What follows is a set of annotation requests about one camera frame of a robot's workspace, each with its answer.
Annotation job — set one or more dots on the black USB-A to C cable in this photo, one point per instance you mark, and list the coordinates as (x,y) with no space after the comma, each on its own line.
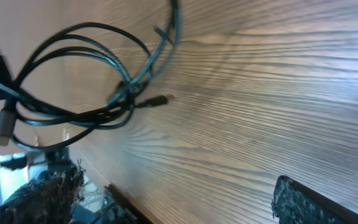
(21,106)

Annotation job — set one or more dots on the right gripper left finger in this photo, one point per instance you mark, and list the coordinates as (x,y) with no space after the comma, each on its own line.
(43,201)

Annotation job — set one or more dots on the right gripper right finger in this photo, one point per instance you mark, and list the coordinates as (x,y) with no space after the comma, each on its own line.
(295,203)

